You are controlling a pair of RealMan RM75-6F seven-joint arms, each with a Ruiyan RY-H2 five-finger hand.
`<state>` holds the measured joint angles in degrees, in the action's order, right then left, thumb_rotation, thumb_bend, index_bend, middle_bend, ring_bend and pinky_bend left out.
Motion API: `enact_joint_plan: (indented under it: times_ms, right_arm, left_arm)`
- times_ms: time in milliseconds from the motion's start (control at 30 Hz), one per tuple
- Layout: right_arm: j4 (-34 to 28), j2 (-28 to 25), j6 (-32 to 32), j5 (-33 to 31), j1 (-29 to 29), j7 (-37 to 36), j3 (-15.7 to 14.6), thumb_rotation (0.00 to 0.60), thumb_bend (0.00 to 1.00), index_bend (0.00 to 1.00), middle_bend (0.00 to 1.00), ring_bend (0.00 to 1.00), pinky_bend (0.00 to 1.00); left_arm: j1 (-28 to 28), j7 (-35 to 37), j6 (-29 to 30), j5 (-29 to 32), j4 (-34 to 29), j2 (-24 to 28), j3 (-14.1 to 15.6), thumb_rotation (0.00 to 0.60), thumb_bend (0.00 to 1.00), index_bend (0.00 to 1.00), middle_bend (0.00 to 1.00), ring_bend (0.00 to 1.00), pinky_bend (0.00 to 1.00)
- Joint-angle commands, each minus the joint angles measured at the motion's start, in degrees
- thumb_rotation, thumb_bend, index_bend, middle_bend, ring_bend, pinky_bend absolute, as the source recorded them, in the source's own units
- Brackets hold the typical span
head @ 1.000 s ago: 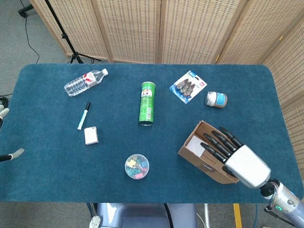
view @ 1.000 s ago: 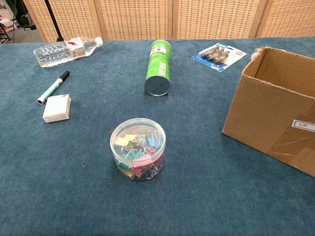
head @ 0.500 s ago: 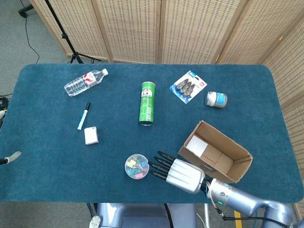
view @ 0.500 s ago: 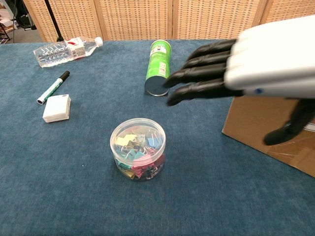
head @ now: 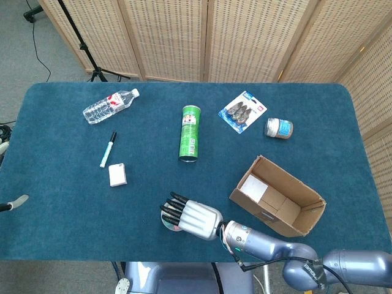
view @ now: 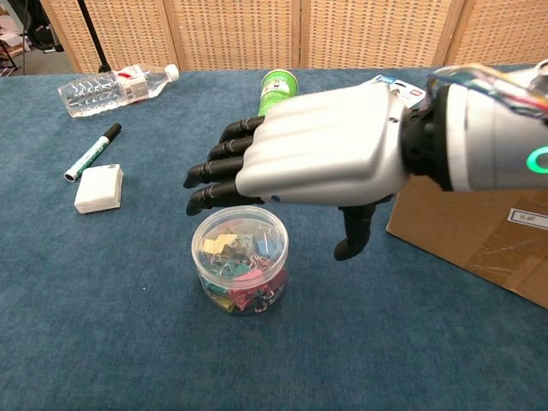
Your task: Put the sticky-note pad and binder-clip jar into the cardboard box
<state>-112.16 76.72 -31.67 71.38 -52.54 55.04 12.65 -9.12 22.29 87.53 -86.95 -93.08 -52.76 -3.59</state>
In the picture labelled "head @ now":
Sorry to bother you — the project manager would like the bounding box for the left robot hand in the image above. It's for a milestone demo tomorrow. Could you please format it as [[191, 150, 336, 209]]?
[[0, 140, 30, 213]]

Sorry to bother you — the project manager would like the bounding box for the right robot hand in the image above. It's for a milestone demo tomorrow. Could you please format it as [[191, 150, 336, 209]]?
[[159, 191, 224, 241]]

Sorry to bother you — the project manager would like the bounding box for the clear jar of colourful items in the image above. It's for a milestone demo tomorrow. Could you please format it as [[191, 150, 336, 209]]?
[[160, 198, 187, 232]]

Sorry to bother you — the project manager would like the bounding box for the open cardboard box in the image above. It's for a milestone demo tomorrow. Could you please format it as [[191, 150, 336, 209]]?
[[229, 155, 327, 238]]

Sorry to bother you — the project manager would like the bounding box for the grey-blue robot torso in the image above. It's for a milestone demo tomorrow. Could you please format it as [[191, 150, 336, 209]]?
[[115, 261, 255, 294]]

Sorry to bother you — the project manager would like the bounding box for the blue carpet table cover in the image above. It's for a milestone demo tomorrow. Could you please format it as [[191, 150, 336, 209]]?
[[0, 81, 392, 263]]

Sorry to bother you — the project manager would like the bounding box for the green chips can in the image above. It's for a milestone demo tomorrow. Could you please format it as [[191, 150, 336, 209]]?
[[178, 105, 203, 163]]

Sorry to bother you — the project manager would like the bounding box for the silver table leg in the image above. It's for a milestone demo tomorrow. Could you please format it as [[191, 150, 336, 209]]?
[[263, 266, 272, 294]]

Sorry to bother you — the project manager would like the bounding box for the white tissue pack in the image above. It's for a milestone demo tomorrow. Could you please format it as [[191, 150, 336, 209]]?
[[108, 162, 128, 188]]

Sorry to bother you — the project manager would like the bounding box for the white marker black cap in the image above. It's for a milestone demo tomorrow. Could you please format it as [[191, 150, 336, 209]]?
[[99, 131, 118, 168]]

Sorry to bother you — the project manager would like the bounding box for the blue clip blister pack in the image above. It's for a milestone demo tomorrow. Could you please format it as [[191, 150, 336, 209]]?
[[217, 90, 268, 135]]

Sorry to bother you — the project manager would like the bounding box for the blue label jar white lid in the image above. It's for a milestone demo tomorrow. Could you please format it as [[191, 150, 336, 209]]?
[[263, 118, 294, 140]]

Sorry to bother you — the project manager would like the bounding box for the clear plastic water bottle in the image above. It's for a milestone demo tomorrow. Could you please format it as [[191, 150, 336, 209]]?
[[82, 88, 141, 125]]

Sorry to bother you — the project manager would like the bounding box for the black tripod stand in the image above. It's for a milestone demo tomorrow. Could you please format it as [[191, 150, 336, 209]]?
[[57, 0, 131, 83]]

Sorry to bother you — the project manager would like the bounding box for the wicker folding screen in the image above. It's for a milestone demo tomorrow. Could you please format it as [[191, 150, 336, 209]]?
[[38, 0, 392, 221]]

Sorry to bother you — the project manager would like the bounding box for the black cable bundle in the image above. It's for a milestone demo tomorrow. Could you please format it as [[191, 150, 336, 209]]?
[[0, 121, 16, 148]]

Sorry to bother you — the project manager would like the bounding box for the black floor cable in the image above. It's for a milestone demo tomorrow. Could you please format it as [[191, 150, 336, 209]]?
[[26, 0, 52, 83]]

